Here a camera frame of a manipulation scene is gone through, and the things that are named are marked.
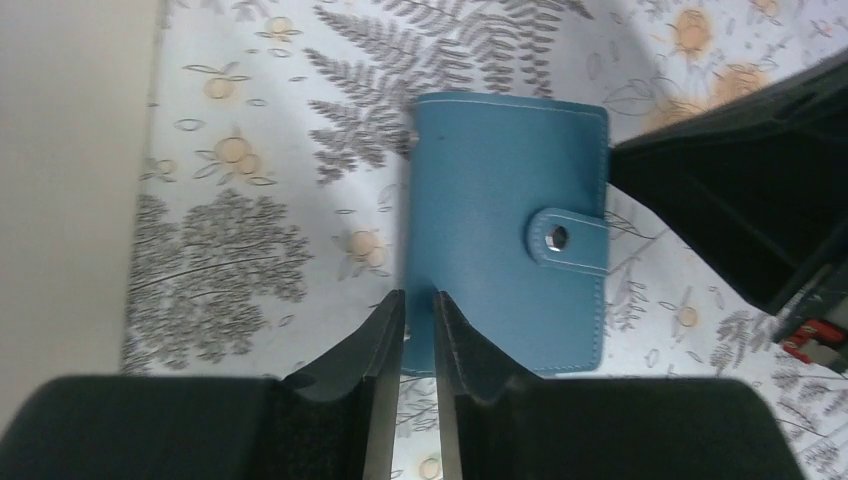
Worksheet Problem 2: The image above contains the floral patterned table mat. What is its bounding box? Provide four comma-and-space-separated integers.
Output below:
122, 1, 847, 479

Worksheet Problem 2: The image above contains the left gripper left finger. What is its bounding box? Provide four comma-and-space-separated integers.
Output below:
283, 290, 405, 479

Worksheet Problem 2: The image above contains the white oblong plastic bin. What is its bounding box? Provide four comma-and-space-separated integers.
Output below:
1, 1, 159, 424

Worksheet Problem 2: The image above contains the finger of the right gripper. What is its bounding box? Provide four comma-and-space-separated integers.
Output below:
610, 52, 847, 313

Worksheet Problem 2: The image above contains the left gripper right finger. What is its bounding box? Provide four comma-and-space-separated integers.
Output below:
434, 291, 550, 479

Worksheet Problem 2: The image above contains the blue leather card holder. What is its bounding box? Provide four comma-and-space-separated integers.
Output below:
402, 92, 609, 377

